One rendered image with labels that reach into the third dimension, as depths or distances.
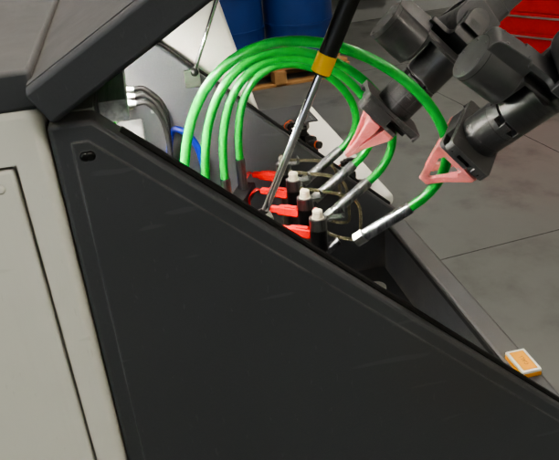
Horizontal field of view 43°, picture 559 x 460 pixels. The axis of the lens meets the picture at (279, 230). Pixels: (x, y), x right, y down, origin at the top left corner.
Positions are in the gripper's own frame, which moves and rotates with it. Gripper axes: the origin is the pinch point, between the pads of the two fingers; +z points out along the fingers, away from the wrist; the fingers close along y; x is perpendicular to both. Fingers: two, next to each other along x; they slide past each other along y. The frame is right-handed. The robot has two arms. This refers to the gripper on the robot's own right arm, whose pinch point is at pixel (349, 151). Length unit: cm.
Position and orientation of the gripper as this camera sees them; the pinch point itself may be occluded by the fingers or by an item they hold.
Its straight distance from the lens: 107.4
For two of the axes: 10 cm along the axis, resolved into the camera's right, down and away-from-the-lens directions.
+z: -6.5, 6.6, 3.8
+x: -0.4, 4.7, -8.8
